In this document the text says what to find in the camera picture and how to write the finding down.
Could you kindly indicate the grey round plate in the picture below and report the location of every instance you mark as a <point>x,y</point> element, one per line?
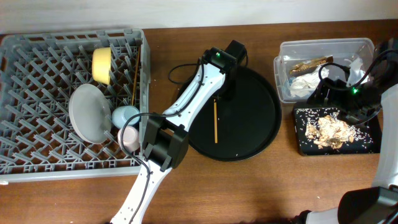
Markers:
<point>90,114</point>

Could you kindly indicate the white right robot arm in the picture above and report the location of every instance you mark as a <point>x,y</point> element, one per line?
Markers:
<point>377,204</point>

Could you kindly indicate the pink plastic cup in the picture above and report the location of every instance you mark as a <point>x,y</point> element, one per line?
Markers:
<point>131,139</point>

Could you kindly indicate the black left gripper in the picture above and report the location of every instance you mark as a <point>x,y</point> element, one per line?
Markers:
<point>230,94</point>

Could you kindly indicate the food scraps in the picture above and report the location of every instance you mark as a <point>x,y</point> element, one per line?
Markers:
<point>330,132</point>

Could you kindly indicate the round black tray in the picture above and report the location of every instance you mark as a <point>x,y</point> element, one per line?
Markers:
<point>247,124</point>

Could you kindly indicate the blue plastic cup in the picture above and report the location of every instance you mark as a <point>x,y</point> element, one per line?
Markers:
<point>121,115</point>

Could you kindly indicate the wooden chopstick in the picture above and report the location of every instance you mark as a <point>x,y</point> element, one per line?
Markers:
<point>215,121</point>
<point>135,76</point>

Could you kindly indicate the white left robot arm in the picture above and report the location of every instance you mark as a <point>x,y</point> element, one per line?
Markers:
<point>165,142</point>

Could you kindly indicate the white napkin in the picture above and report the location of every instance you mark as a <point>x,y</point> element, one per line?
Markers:
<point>304,85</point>

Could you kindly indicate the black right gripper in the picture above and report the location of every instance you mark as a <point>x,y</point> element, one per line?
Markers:
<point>336,87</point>

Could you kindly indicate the yellow bowl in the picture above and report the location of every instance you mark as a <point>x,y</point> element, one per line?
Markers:
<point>101,65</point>

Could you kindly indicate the grey dishwasher rack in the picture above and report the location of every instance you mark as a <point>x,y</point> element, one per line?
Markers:
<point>39,73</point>

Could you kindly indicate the black rectangular tray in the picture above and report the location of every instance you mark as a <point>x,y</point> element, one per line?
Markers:
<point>367,139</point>

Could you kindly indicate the gold snack wrapper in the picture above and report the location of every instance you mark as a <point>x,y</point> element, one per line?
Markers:
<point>309,66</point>

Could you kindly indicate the clear plastic bin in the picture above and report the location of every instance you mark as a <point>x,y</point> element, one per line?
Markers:
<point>343,51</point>

